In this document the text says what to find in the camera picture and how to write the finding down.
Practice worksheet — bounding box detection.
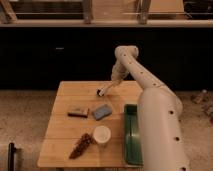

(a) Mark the white handled dish brush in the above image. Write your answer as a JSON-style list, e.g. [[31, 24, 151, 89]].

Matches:
[[97, 80, 120, 97]]

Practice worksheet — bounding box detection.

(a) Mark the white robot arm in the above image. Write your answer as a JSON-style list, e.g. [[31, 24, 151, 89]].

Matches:
[[115, 45, 190, 171]]

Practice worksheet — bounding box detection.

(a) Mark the brown wooden block brush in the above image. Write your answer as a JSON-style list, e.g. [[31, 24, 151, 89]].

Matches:
[[67, 107, 89, 118]]

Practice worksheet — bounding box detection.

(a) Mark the green plastic tray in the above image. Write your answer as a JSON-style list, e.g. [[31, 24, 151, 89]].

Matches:
[[124, 104, 143, 166]]

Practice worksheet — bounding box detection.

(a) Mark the blue sponge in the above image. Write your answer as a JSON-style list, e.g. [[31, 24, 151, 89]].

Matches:
[[93, 104, 112, 120]]

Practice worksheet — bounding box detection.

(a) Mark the white paper cup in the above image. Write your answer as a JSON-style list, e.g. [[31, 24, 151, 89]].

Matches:
[[93, 125, 111, 145]]

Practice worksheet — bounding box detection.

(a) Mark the wooden table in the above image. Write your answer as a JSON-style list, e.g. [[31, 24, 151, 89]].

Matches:
[[38, 81, 142, 168]]

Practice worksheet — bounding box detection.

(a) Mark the brown pine cone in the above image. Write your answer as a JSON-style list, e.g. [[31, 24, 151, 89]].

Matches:
[[69, 133, 92, 159]]

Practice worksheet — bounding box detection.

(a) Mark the dark cabinet counter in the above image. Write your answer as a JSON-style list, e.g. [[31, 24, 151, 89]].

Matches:
[[0, 26, 213, 90]]

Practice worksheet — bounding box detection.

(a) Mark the black post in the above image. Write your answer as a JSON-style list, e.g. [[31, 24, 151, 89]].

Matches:
[[8, 143, 16, 171]]

